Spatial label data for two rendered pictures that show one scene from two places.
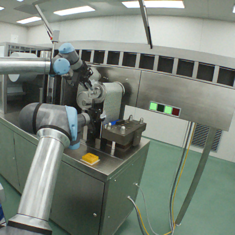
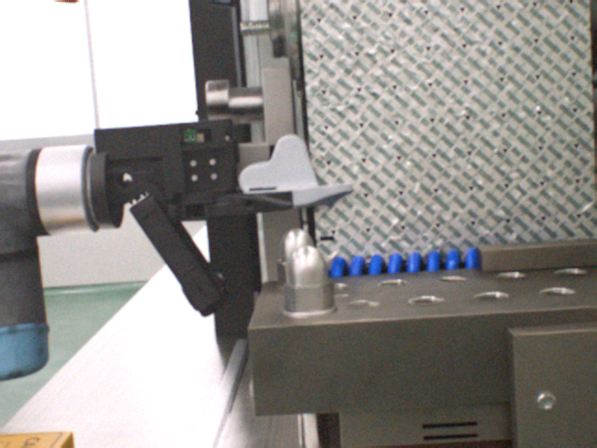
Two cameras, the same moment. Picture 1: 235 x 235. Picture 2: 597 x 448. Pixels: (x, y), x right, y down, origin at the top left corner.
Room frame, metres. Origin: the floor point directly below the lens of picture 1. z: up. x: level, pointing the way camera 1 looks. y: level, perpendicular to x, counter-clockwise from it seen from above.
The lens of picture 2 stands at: (0.79, -0.61, 1.17)
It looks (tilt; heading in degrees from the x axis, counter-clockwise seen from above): 6 degrees down; 65
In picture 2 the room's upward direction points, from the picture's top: 4 degrees counter-clockwise
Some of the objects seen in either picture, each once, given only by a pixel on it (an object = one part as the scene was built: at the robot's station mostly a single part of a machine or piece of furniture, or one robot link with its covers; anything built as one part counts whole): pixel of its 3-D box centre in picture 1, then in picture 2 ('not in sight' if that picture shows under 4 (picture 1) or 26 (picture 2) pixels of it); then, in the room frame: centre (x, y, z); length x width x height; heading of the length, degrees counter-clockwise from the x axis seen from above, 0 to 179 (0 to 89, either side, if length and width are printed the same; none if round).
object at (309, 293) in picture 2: (123, 129); (308, 278); (1.06, -0.04, 1.05); 0.04 x 0.04 x 0.04
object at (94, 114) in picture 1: (92, 116); (170, 174); (1.03, 0.16, 1.12); 0.12 x 0.08 x 0.09; 153
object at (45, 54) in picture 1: (47, 54); not in sight; (1.59, 0.75, 1.50); 0.14 x 0.14 x 0.06
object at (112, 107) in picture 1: (111, 111); (451, 160); (1.24, 0.05, 1.11); 0.23 x 0.01 x 0.18; 153
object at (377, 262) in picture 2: (112, 123); (459, 269); (1.23, 0.03, 1.03); 0.21 x 0.04 x 0.03; 153
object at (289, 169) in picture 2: (103, 114); (294, 171); (1.12, 0.09, 1.12); 0.09 x 0.03 x 0.06; 152
